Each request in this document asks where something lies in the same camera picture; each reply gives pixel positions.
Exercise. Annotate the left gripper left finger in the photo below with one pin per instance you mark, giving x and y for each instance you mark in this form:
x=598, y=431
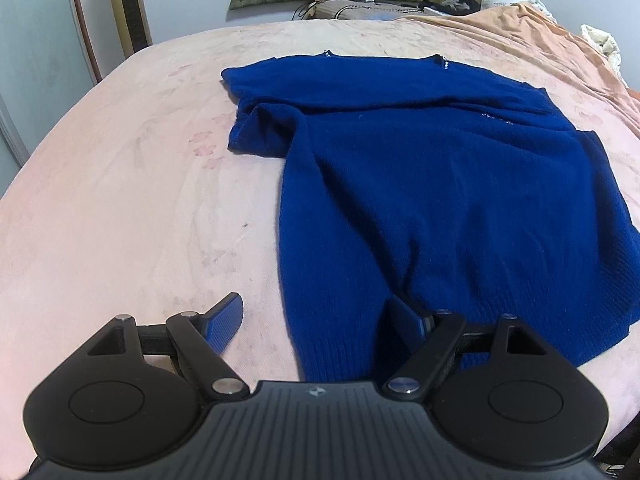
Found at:
x=199, y=340

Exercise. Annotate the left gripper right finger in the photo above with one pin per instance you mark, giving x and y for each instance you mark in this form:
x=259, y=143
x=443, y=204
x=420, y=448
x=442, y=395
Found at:
x=431, y=338

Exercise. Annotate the blue knit sweater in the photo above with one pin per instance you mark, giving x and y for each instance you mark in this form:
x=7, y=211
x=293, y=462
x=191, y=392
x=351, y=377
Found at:
x=441, y=184

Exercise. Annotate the black clothing on pillow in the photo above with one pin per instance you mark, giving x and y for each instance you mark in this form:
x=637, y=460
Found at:
x=451, y=7

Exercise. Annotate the pink floral bed sheet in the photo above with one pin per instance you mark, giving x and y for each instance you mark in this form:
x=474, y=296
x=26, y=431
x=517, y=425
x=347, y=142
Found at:
x=134, y=204

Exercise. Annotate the peach blanket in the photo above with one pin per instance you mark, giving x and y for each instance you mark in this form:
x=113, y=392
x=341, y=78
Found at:
x=518, y=40

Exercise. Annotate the frosted glass wardrobe door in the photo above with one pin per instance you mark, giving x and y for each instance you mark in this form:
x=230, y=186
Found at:
x=45, y=70

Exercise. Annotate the cream crumpled duvet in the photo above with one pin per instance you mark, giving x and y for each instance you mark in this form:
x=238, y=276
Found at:
x=604, y=43

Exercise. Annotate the brown striped pillow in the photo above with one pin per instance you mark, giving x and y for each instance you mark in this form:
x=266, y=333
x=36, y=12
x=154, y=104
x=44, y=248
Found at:
x=356, y=10

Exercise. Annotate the gold tower fan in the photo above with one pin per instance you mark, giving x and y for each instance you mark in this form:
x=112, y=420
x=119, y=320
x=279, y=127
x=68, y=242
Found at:
x=132, y=25

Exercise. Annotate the white quilt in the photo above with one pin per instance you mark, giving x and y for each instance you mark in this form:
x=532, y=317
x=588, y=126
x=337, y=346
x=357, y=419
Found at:
x=536, y=4

